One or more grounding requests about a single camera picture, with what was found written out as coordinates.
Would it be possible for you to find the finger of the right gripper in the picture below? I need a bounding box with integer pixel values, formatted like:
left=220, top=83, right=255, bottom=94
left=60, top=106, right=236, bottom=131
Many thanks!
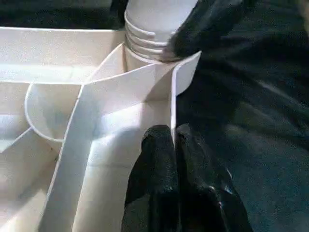
left=165, top=0, right=259, bottom=61
left=109, top=0, right=130, bottom=16

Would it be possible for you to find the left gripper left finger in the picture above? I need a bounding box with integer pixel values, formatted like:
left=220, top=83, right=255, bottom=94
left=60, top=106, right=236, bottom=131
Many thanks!
left=121, top=125, right=181, bottom=232

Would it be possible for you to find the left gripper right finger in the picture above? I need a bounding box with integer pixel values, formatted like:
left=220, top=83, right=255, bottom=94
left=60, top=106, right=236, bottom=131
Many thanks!
left=175, top=123, right=253, bottom=232

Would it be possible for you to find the white plastic table leg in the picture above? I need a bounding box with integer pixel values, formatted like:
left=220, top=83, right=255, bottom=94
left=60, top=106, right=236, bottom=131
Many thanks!
left=124, top=0, right=201, bottom=62

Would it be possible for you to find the black work mat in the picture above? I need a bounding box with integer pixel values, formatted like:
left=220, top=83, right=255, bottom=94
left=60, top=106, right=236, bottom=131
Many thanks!
left=0, top=0, right=309, bottom=232

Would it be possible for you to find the white plastic table top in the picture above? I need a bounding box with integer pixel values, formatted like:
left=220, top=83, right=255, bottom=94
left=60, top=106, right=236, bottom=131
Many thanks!
left=0, top=27, right=202, bottom=232

